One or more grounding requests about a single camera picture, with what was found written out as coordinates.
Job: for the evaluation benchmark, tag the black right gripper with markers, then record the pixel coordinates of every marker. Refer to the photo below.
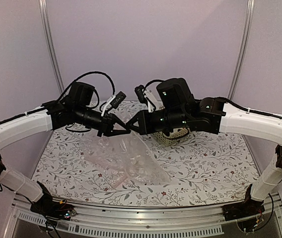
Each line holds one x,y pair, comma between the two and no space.
144,128

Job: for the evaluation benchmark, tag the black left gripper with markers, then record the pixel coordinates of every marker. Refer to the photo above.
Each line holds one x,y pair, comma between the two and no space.
107,129

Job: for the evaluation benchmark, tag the clear pink-zipper zip bag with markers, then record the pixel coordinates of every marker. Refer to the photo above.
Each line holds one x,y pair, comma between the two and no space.
106,155

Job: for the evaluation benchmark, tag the clear white-dotted zip bag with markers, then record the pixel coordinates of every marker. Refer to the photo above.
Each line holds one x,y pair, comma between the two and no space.
140,163

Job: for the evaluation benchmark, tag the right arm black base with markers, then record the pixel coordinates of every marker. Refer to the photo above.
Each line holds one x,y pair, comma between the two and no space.
247,207

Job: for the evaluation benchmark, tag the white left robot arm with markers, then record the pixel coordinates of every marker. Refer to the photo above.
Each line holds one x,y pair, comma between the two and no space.
47,117

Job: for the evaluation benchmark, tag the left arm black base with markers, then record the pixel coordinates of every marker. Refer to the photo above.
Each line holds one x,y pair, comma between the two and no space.
47,207

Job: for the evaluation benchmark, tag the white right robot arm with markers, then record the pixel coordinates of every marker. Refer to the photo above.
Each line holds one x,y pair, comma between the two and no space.
213,115

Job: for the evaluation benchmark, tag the beige perforated plastic basket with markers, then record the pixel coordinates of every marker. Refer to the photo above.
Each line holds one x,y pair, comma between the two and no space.
176,135

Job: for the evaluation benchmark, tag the floral patterned table mat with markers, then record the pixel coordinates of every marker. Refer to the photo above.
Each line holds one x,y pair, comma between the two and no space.
203,168

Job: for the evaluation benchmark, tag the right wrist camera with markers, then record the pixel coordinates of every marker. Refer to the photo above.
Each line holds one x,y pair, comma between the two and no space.
145,96

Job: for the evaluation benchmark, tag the right aluminium frame post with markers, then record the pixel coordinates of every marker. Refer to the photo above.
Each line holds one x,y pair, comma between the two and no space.
243,48

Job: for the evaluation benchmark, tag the aluminium frame post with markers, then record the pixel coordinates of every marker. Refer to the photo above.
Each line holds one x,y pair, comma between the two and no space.
243,48
50,44

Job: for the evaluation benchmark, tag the aluminium front rail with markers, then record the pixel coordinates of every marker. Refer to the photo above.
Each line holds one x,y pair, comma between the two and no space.
93,220

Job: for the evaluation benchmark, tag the left aluminium frame post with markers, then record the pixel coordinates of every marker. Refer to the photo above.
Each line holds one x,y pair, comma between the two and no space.
50,44

